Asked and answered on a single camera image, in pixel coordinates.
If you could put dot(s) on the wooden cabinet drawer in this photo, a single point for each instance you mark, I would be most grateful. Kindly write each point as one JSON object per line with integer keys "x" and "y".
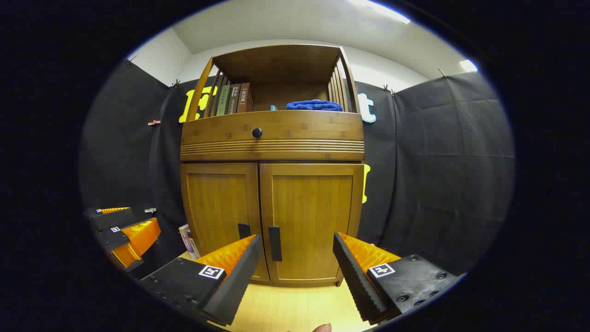
{"x": 304, "y": 129}

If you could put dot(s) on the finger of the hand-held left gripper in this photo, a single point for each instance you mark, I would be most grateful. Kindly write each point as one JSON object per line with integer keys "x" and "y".
{"x": 110, "y": 219}
{"x": 138, "y": 237}

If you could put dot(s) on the black backdrop cloth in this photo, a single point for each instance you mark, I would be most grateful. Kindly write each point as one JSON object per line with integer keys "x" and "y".
{"x": 438, "y": 161}

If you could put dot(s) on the wooden double-door shoe cabinet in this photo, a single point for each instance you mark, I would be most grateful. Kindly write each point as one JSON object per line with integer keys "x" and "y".
{"x": 276, "y": 64}

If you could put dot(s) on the black round drawer knob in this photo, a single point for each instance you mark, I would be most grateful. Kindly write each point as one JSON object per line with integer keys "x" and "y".
{"x": 257, "y": 133}

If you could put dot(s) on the wooden shoe cabinet door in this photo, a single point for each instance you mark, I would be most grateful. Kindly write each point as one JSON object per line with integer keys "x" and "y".
{"x": 313, "y": 207}
{"x": 216, "y": 203}

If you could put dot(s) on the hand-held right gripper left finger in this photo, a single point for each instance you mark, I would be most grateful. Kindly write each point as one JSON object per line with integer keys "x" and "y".
{"x": 237, "y": 281}

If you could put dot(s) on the folded blue towel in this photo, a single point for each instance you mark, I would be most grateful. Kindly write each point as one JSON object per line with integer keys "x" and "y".
{"x": 313, "y": 106}

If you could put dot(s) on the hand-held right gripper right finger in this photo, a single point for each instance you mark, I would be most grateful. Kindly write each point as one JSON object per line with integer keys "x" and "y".
{"x": 355, "y": 276}

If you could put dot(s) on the dark grey book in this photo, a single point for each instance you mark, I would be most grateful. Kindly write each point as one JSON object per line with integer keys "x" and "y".
{"x": 233, "y": 99}

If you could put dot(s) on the ceiling light panel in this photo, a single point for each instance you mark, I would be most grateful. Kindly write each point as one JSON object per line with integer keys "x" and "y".
{"x": 468, "y": 66}

